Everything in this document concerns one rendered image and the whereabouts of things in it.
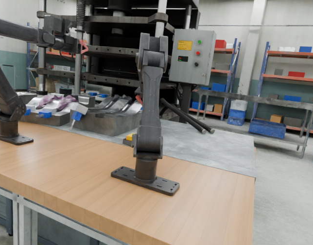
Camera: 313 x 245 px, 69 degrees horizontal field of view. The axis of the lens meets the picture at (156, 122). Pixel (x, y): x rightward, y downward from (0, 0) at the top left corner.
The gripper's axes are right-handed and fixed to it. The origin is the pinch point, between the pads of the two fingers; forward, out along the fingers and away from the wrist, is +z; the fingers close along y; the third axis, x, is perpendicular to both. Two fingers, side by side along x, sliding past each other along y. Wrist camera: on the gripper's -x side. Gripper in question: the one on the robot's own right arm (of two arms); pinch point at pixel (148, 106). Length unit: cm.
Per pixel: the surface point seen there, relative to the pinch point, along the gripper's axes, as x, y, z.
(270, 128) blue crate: -282, -95, 212
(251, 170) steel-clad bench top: 20, -50, 7
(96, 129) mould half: 18.4, 19.7, 5.1
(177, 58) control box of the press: -79, 11, 7
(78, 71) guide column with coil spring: -62, 97, 19
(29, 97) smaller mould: -7, 96, 14
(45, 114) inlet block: 23.5, 43.8, -2.7
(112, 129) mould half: 17.6, 11.1, 3.4
